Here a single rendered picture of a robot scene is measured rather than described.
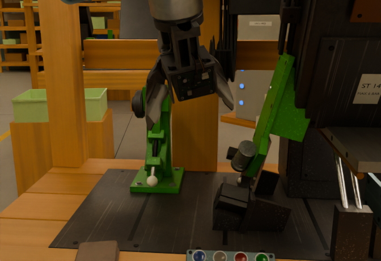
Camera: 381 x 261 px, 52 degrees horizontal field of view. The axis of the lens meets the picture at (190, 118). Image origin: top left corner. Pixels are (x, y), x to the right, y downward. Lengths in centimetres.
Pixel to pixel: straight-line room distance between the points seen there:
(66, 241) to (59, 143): 49
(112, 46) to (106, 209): 53
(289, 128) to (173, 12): 38
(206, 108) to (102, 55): 37
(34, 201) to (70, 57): 42
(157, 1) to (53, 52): 74
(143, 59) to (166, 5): 73
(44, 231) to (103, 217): 13
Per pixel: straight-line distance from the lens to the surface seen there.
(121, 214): 95
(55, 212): 104
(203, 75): 56
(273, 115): 78
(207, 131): 118
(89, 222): 93
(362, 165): 66
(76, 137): 127
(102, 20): 782
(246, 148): 80
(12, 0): 1150
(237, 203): 84
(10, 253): 87
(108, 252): 76
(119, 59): 127
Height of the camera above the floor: 134
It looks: 14 degrees down
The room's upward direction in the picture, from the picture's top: straight up
